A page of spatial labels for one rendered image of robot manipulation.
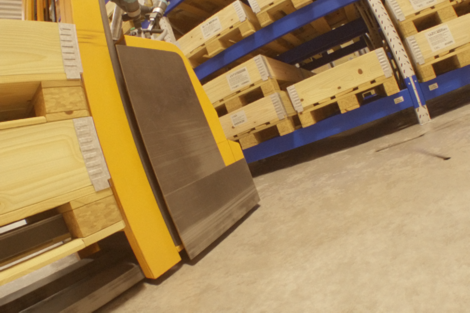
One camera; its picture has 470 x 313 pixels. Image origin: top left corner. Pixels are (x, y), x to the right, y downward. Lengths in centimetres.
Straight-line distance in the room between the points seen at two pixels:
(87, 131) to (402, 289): 83
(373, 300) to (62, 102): 86
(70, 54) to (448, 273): 108
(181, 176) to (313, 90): 133
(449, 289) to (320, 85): 171
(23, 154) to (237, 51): 195
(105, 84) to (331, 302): 90
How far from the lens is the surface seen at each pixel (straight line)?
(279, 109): 205
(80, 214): 71
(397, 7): 207
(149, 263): 87
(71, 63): 85
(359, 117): 201
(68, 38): 90
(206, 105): 119
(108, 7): 380
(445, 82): 210
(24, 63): 80
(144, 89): 96
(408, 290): 51
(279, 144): 216
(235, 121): 222
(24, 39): 85
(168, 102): 101
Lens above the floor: 35
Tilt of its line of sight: 2 degrees up
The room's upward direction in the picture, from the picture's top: 21 degrees counter-clockwise
